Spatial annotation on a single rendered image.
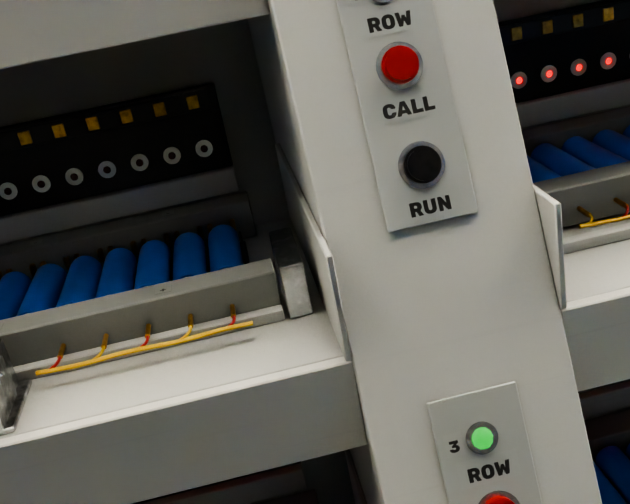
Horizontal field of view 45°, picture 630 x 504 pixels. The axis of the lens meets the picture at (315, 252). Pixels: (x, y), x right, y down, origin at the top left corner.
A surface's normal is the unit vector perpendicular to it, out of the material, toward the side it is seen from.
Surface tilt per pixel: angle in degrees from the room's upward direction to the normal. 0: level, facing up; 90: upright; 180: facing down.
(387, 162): 90
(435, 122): 90
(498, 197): 90
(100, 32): 111
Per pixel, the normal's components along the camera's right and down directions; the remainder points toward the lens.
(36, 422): -0.18, -0.90
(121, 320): 0.15, 0.37
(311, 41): 0.08, 0.02
